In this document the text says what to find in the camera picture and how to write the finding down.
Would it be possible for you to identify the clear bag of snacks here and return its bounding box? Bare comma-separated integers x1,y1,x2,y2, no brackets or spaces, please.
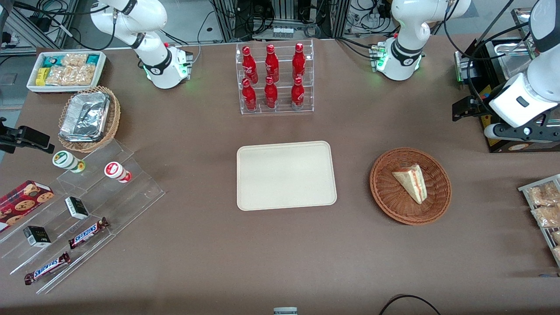
527,182,560,206
532,205,560,228

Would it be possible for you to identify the triangular sandwich wedge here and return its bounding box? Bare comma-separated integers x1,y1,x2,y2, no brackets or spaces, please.
392,164,427,205

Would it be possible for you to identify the beige plastic tray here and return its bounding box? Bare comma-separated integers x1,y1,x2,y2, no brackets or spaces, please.
237,140,337,211

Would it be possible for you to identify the steel warmer pan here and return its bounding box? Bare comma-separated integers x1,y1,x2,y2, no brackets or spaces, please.
485,40,533,80

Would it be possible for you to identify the small black box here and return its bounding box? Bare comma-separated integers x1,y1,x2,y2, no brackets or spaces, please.
65,196,90,220
23,226,52,248

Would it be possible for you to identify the aluminium equipment rack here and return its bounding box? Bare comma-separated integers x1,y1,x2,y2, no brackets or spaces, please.
210,0,350,41

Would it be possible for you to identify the green lid cup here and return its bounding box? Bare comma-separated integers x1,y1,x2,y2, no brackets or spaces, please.
52,150,86,174

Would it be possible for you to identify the white snack box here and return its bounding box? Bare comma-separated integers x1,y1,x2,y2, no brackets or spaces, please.
26,51,107,94

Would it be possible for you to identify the clear acrylic bottle rack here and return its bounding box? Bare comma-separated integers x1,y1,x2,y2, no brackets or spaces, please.
235,39,315,115

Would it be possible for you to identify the red cookie box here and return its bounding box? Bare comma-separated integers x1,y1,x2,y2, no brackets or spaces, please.
0,180,55,232

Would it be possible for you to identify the black food warmer machine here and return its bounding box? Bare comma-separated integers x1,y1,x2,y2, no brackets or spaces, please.
454,7,560,154

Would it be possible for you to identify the black camera clamp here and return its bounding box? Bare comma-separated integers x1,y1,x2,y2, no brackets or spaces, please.
0,117,55,154

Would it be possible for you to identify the black cable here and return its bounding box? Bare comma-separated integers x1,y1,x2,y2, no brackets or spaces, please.
378,294,441,315

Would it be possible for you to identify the red cola bottle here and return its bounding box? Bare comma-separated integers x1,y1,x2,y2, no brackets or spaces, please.
241,78,257,111
292,42,306,81
242,45,259,84
291,77,305,110
264,44,280,83
264,76,278,109

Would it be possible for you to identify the Snickers chocolate bar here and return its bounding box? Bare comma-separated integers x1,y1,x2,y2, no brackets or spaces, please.
24,252,71,286
68,217,110,250

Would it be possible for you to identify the clear acrylic stepped stand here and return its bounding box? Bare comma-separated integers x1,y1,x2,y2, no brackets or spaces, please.
0,139,166,294

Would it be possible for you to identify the wrist camera with black bracket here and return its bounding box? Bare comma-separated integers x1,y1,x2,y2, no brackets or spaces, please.
483,112,560,143

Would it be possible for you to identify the light wicker basket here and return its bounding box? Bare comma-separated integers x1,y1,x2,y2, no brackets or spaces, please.
58,85,121,153

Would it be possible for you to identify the silver foil container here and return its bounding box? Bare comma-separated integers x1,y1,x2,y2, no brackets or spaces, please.
59,92,111,143

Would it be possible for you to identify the red lid cup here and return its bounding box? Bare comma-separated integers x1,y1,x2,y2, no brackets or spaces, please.
104,161,132,183

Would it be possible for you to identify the round brown wicker basket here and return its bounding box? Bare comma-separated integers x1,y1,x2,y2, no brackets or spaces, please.
370,147,452,226

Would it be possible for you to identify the clear bag of peanuts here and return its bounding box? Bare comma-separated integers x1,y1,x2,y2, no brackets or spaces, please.
61,53,88,69
45,65,95,86

